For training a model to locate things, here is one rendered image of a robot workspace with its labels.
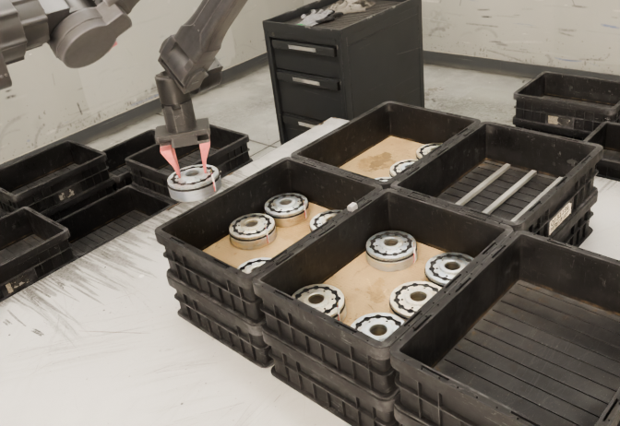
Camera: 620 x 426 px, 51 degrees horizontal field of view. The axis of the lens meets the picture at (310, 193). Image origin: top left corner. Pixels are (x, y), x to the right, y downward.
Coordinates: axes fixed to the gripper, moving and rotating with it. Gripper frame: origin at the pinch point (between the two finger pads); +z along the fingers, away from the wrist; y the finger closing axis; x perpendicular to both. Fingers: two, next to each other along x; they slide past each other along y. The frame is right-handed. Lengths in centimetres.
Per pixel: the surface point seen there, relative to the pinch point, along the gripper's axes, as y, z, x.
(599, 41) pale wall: -240, 68, -242
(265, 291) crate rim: -9.5, 13.3, 26.2
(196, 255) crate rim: 1.8, 12.8, 10.9
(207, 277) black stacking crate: 0.9, 18.4, 10.1
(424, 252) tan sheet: -43.0, 22.5, 10.7
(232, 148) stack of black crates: -8, 44, -116
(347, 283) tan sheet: -25.5, 22.7, 15.7
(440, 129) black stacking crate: -63, 16, -34
